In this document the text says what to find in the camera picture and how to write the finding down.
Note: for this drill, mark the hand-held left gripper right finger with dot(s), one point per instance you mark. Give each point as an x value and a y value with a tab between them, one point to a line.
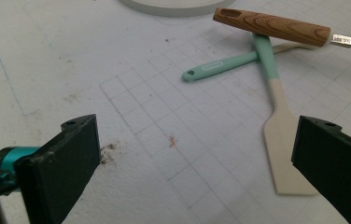
338	168

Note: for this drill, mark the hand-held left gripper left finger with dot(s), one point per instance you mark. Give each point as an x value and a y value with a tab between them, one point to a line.
58	168

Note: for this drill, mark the white utensil stand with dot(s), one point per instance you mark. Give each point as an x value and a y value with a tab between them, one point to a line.
176	7

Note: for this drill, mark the white grid mat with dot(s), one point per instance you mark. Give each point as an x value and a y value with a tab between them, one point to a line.
71	62

